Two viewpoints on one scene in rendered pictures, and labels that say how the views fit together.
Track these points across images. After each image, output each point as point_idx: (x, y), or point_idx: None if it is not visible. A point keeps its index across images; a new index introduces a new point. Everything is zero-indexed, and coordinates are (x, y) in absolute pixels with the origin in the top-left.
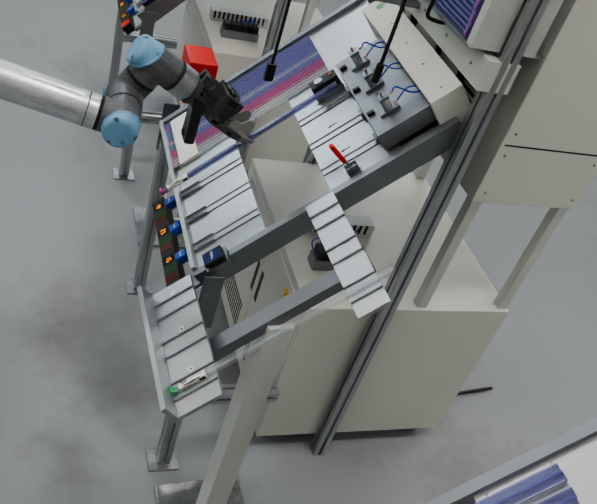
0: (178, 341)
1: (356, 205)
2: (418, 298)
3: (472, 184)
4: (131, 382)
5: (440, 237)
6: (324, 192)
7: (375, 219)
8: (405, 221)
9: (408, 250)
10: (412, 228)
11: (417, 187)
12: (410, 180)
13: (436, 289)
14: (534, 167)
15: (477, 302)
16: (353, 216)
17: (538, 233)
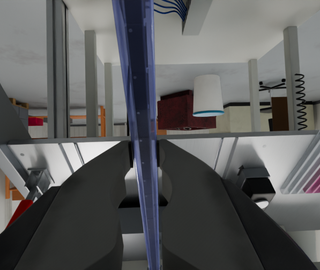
0: None
1: (234, 21)
2: (88, 37)
3: None
4: None
5: (178, 56)
6: (270, 0)
7: (208, 30)
8: (201, 45)
9: (52, 95)
10: (62, 115)
11: (240, 57)
12: (251, 56)
13: (114, 44)
14: None
15: (107, 57)
16: (200, 24)
17: (109, 125)
